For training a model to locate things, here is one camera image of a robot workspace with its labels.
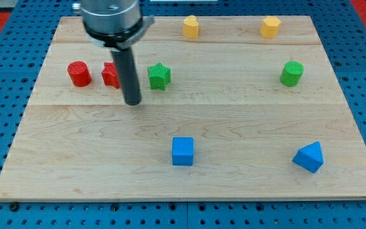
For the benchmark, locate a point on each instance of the blue cube block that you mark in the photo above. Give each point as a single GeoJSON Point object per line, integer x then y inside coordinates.
{"type": "Point", "coordinates": [182, 151]}

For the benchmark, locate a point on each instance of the green cylinder block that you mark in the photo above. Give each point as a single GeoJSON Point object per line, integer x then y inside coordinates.
{"type": "Point", "coordinates": [291, 73]}

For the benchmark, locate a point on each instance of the red star block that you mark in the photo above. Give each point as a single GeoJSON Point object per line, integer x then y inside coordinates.
{"type": "Point", "coordinates": [109, 75]}

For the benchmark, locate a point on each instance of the red cylinder block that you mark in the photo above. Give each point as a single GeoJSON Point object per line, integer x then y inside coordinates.
{"type": "Point", "coordinates": [79, 73]}

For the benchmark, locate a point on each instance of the light wooden board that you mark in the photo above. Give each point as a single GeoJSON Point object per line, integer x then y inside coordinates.
{"type": "Point", "coordinates": [84, 144]}

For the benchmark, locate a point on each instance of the green star block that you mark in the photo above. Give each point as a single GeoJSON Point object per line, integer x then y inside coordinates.
{"type": "Point", "coordinates": [159, 76]}

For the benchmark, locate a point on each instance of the yellow hexagon block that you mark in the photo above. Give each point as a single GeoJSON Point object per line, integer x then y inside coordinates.
{"type": "Point", "coordinates": [270, 27]}

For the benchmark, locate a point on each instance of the blue triangular prism block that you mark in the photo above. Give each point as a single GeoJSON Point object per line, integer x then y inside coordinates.
{"type": "Point", "coordinates": [310, 157]}

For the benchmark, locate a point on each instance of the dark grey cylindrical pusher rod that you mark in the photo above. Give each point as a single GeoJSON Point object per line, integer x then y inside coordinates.
{"type": "Point", "coordinates": [127, 74]}

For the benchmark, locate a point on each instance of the yellow heart block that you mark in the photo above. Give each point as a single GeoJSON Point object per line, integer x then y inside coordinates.
{"type": "Point", "coordinates": [190, 27]}

